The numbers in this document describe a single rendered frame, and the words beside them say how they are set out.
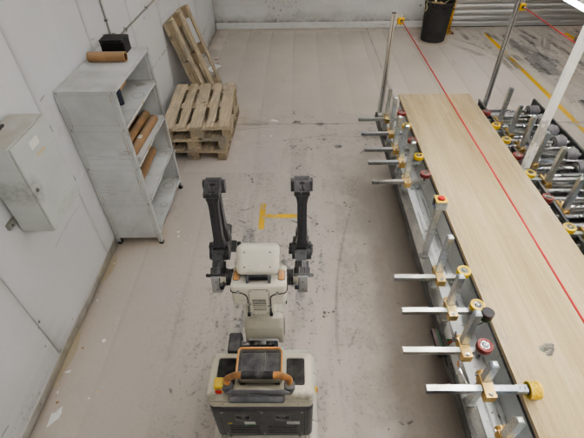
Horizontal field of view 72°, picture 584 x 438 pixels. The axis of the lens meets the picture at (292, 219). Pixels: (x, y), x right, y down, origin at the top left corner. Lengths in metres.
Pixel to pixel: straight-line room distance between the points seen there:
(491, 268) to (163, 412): 2.33
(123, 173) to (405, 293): 2.57
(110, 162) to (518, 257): 3.06
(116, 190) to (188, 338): 1.41
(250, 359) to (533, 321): 1.53
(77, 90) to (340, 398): 2.85
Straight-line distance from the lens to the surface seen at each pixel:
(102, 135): 3.49
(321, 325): 3.33
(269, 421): 2.44
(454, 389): 2.14
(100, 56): 3.79
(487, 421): 2.52
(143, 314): 3.62
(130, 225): 4.04
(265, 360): 2.15
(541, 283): 2.81
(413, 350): 2.30
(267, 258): 1.95
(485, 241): 2.92
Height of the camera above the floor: 2.80
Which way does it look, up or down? 42 degrees down
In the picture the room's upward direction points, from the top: 1 degrees counter-clockwise
